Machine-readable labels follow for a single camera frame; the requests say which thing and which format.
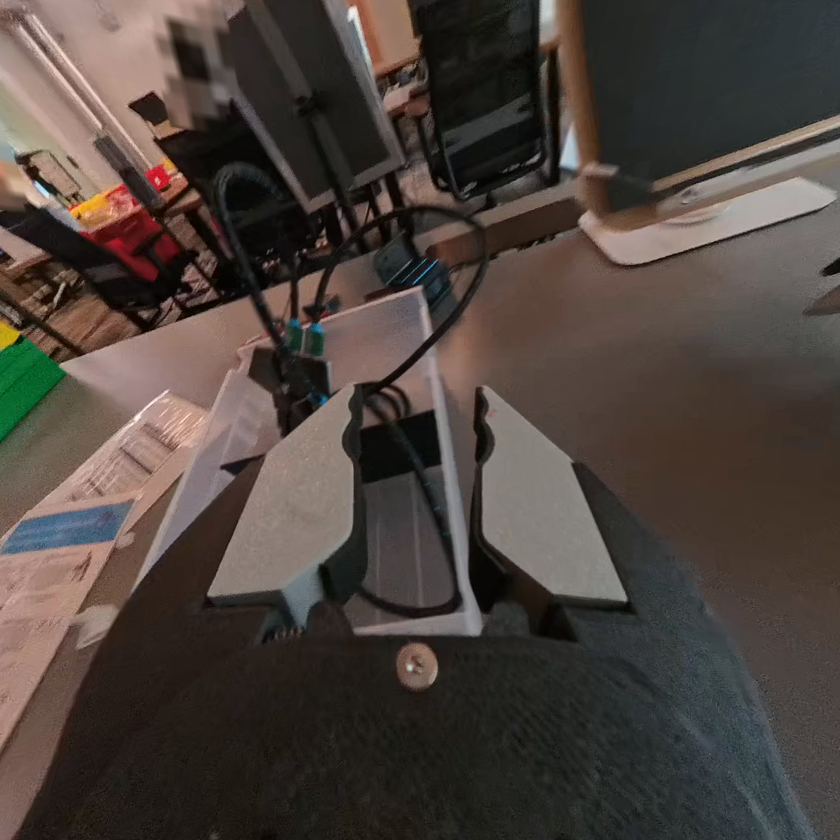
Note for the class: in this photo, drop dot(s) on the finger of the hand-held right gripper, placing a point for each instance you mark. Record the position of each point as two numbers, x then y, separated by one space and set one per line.
830 303
835 268

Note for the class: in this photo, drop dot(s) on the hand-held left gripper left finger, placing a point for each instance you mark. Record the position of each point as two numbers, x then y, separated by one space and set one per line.
289 518

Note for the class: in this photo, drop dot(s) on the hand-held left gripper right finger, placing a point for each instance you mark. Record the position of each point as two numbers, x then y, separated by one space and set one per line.
544 525

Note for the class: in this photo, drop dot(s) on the clear plastic box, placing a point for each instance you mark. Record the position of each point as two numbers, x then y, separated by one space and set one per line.
380 328

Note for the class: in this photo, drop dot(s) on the black flat sheet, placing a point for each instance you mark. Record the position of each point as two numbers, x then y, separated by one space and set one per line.
387 463

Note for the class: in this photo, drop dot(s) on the white monitor stand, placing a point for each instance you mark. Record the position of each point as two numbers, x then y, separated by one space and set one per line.
722 229

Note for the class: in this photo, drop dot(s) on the wood-framed black monitor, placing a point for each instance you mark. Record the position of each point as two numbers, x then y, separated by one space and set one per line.
709 79

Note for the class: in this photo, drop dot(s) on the printed paper sheet blue header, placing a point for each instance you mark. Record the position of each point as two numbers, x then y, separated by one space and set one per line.
59 571

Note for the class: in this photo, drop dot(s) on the black box with blue stripes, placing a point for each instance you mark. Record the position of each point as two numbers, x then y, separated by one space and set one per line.
420 275

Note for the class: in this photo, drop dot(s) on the green printed box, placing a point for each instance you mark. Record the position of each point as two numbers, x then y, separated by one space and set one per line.
29 387

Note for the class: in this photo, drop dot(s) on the red plastic crate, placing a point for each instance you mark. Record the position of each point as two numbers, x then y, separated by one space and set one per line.
131 243

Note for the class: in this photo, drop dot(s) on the dark office chair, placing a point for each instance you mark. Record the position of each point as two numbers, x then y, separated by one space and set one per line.
79 262

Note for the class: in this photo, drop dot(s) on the yellow plastic crate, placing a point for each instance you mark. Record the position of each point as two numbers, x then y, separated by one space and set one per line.
98 205

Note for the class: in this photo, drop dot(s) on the black mesh office chair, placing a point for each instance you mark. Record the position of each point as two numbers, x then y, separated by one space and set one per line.
485 85

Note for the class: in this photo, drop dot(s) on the black panel on stand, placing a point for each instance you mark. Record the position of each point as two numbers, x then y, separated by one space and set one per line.
315 98

